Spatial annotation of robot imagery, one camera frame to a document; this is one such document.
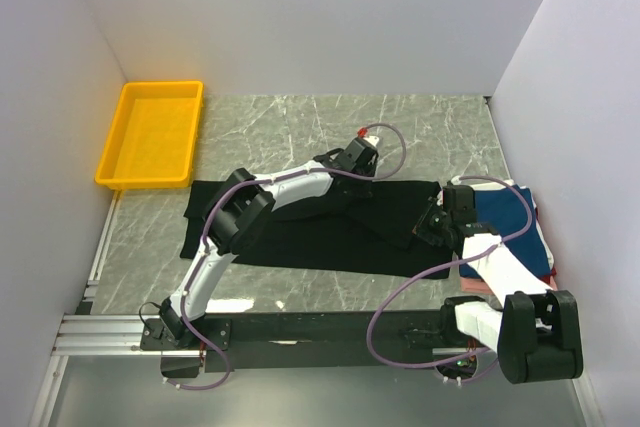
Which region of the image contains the black t-shirt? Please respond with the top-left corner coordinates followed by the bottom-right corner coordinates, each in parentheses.
top-left (179, 177), bottom-right (451, 278)

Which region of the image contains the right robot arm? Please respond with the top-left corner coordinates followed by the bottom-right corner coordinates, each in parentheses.
top-left (414, 184), bottom-right (584, 384)

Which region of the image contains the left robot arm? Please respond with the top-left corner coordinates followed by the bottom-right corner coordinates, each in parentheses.
top-left (159, 134), bottom-right (381, 349)

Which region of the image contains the blue folded t-shirt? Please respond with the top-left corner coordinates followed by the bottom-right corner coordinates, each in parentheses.
top-left (472, 186), bottom-right (555, 281)

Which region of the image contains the pink folded t-shirt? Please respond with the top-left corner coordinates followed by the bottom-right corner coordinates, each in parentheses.
top-left (460, 277), bottom-right (492, 294)

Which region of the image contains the red folded t-shirt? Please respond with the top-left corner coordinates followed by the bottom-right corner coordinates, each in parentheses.
top-left (533, 202), bottom-right (557, 288)

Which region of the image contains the yellow plastic tray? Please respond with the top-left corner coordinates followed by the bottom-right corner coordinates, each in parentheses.
top-left (95, 80), bottom-right (204, 191)

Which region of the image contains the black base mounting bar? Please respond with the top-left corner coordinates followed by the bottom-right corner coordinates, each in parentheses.
top-left (140, 308), bottom-right (480, 377)

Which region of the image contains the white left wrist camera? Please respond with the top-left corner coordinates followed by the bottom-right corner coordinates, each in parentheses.
top-left (357, 128), bottom-right (381, 148)

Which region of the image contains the aluminium frame rail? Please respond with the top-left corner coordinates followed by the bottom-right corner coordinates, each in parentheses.
top-left (52, 315), bottom-right (199, 357)

